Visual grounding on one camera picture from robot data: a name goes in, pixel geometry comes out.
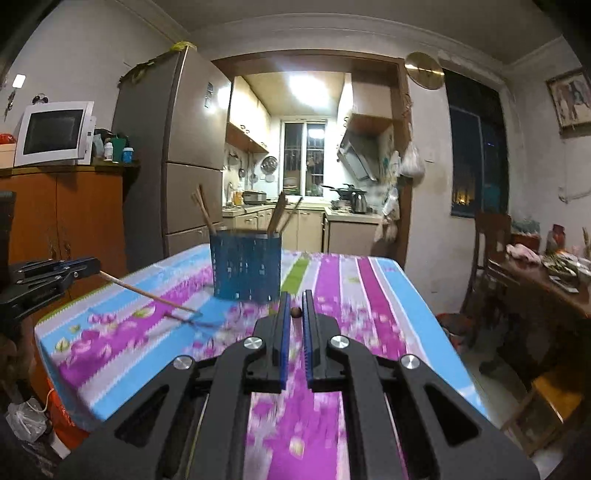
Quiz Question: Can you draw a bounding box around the range hood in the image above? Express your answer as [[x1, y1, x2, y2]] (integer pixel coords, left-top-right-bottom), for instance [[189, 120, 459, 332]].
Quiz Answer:
[[338, 131, 380, 182]]

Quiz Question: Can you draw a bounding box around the dark brown chopstick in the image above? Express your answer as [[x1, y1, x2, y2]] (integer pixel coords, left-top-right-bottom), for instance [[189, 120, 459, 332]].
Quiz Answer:
[[290, 307, 303, 319]]

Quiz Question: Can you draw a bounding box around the black wok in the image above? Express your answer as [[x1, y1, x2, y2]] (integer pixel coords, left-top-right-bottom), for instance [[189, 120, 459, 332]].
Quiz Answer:
[[321, 184, 366, 201]]

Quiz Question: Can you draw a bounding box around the white plastic hanging bag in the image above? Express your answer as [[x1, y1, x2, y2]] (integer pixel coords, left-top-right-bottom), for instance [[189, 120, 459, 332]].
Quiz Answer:
[[400, 141, 426, 180]]

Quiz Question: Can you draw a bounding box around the blue lidded jar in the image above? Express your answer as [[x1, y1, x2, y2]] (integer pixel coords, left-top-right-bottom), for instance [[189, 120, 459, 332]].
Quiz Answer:
[[121, 147, 134, 164]]

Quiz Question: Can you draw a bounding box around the white medicine bottle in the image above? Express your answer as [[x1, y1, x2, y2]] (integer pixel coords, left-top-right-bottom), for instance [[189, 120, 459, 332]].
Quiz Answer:
[[103, 142, 114, 162]]

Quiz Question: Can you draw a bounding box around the framed wall picture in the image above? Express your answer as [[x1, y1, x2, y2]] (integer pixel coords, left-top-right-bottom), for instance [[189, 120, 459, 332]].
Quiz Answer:
[[546, 68, 590, 137]]

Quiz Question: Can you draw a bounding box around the wooden chair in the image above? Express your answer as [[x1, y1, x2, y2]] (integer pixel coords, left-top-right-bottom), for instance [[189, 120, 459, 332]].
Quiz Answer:
[[461, 211, 512, 314]]

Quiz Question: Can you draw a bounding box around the light bamboo chopstick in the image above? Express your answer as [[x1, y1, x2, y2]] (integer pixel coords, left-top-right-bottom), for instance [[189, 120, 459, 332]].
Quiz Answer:
[[98, 270, 201, 316]]

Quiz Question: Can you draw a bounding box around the orange wooden cabinet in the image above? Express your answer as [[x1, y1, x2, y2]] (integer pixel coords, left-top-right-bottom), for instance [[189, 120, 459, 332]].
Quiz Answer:
[[0, 163, 139, 319]]

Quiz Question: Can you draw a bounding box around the pink cloth on table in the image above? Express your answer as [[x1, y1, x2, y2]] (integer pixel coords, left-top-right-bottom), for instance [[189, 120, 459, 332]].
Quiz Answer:
[[506, 243, 541, 265]]

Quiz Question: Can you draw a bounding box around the gold round wall clock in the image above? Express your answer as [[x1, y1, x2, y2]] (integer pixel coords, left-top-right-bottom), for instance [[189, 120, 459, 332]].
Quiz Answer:
[[405, 52, 445, 91]]

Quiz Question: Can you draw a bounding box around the brown chopstick in holder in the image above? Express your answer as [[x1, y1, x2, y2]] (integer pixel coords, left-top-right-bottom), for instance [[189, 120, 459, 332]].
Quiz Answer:
[[266, 191, 287, 236], [191, 184, 216, 234], [279, 196, 304, 235]]

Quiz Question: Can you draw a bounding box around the dark wooden dining table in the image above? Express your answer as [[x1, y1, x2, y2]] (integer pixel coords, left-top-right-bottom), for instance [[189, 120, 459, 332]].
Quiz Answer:
[[479, 254, 590, 386]]

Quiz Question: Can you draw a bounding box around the blue perforated utensil holder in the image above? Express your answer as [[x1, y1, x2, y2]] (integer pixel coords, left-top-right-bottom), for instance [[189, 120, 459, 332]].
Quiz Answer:
[[211, 229, 281, 304]]

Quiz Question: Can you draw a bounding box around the white microwave oven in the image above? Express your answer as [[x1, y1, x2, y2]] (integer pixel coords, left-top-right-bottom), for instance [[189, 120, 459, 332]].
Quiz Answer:
[[14, 101, 96, 167]]

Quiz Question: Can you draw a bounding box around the brown refrigerator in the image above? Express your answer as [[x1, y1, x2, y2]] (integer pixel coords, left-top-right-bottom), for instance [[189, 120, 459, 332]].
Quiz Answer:
[[112, 47, 231, 271]]

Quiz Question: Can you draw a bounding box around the silver electric kettle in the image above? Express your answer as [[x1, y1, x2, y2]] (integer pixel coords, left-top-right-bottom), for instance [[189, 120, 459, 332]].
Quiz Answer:
[[351, 190, 368, 214]]

